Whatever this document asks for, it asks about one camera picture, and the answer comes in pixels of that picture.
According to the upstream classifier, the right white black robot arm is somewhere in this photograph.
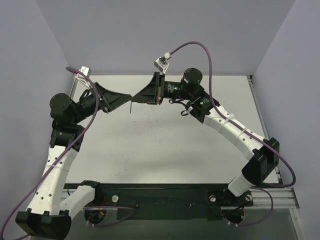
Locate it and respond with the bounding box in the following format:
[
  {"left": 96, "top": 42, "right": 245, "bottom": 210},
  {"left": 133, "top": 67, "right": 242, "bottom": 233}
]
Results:
[{"left": 132, "top": 67, "right": 280, "bottom": 205}]

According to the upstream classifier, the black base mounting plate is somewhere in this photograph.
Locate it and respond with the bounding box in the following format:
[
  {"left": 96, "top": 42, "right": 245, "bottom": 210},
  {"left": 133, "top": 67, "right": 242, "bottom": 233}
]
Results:
[{"left": 74, "top": 182, "right": 255, "bottom": 222}]

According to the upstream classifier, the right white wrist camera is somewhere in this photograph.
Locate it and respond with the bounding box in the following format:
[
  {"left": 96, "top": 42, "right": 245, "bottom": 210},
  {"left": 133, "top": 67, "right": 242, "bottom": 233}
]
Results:
[{"left": 154, "top": 52, "right": 172, "bottom": 75}]

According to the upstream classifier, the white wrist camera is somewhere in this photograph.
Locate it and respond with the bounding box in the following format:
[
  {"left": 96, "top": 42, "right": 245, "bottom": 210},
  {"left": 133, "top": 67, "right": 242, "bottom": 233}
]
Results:
[
  {"left": 74, "top": 66, "right": 92, "bottom": 90},
  {"left": 154, "top": 52, "right": 172, "bottom": 75}
]

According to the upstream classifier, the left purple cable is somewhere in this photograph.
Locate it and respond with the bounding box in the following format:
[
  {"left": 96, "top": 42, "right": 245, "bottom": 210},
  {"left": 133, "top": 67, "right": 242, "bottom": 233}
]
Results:
[{"left": 0, "top": 66, "right": 137, "bottom": 240}]

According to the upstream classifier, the purple cable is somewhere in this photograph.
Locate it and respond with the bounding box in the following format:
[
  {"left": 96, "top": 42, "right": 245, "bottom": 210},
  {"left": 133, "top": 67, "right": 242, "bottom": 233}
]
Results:
[
  {"left": 0, "top": 66, "right": 137, "bottom": 240},
  {"left": 171, "top": 41, "right": 296, "bottom": 228}
]

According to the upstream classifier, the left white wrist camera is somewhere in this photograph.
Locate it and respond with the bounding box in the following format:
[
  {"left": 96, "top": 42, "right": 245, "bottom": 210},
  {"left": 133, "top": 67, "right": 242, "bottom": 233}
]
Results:
[{"left": 74, "top": 66, "right": 92, "bottom": 90}]

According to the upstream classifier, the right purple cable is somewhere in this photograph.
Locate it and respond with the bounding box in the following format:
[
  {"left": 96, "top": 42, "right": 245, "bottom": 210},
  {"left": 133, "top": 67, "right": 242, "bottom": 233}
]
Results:
[{"left": 171, "top": 41, "right": 296, "bottom": 228}]

